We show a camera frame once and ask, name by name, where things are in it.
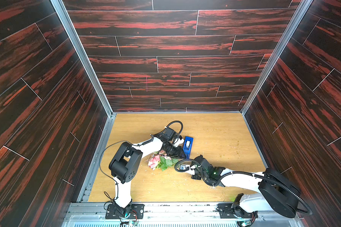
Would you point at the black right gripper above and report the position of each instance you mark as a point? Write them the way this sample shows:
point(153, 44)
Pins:
point(197, 169)

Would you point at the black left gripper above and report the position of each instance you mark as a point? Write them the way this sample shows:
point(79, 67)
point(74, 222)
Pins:
point(177, 153)

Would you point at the pink artificial flower bouquet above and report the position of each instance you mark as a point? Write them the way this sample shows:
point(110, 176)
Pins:
point(161, 160)

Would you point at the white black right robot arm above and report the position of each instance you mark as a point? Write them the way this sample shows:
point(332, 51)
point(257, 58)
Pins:
point(272, 191)

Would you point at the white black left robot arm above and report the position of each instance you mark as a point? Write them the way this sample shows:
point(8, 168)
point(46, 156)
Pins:
point(127, 159)

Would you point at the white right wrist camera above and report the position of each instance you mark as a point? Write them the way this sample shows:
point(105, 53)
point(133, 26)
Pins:
point(189, 169)

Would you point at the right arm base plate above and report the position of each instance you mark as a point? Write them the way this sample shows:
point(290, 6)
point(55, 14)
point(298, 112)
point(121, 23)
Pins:
point(228, 210)

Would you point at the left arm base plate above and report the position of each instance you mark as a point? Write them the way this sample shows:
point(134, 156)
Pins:
point(131, 211)

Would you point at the aluminium left corner post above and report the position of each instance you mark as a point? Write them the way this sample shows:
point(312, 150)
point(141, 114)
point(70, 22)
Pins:
point(70, 30)

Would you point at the aluminium corner post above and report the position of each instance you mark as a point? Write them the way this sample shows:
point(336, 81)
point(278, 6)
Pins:
point(70, 30)
point(285, 38)

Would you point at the aluminium front rail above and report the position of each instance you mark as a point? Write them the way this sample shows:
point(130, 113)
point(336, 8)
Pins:
point(154, 214)

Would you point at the aluminium right corner post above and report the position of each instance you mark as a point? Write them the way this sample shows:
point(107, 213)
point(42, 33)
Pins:
point(285, 38)

